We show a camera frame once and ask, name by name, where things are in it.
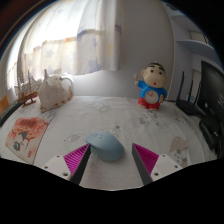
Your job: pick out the red printed mouse pad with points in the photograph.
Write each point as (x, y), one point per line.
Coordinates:
(27, 135)

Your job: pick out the black computer monitor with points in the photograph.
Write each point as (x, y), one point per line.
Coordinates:
(213, 90)

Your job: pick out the cartoon boy clock figure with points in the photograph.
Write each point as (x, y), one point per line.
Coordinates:
(152, 87)

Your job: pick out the large white conch shell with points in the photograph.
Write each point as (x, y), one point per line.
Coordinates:
(53, 93)

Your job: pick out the light blue computer mouse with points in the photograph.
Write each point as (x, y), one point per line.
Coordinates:
(106, 145)

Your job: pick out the white printed tablecloth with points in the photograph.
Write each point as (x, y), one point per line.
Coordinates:
(110, 113)

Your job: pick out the white wall shelf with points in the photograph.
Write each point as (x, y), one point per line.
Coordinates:
(196, 46)

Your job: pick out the black router with antennas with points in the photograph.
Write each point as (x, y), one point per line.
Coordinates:
(188, 106)

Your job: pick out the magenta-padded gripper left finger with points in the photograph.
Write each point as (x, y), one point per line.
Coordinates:
(75, 159)

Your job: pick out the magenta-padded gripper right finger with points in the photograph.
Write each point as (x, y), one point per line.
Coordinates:
(146, 160)

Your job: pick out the orange wooden chair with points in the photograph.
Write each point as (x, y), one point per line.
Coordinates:
(4, 104)

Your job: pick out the white star-print curtain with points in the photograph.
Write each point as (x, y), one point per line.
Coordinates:
(66, 36)

